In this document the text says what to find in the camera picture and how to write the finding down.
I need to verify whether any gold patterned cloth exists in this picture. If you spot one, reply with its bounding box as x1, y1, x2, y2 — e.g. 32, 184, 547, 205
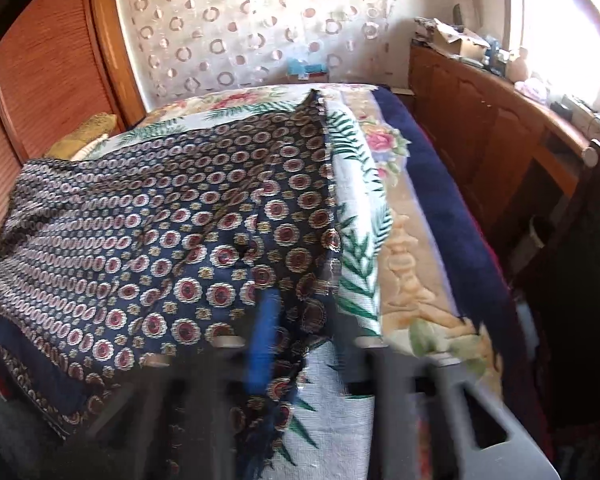
45, 112, 119, 161

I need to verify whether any long wooden cabinet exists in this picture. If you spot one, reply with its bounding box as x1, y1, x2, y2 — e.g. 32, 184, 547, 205
407, 40, 600, 282

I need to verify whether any leaf print bed sheet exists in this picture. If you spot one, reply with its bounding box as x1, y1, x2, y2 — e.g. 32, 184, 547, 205
70, 85, 397, 480

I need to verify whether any floral blanket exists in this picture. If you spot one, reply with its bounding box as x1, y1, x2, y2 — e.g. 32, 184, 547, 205
130, 82, 551, 461

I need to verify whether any navy patterned top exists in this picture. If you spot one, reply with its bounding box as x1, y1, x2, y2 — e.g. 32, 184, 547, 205
0, 90, 345, 480

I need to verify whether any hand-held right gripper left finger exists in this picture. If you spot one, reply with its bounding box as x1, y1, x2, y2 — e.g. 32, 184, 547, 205
115, 287, 287, 480

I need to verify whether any window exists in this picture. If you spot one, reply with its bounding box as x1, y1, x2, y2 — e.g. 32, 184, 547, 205
500, 0, 600, 122

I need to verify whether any patterned fabric bundle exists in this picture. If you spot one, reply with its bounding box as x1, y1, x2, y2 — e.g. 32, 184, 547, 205
414, 16, 439, 44

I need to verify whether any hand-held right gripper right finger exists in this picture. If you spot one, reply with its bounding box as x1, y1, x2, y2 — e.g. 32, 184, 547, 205
337, 305, 563, 480

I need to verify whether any box with blue bags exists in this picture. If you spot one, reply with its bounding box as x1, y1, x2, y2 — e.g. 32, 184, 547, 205
285, 57, 331, 84

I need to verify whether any open cardboard box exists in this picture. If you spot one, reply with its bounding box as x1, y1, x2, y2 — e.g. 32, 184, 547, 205
432, 19, 492, 61

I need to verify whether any dark chair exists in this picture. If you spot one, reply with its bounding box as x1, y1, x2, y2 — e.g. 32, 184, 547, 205
520, 139, 600, 480

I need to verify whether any circle patterned wall curtain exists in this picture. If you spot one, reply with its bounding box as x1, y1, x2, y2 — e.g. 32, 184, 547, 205
112, 0, 402, 111

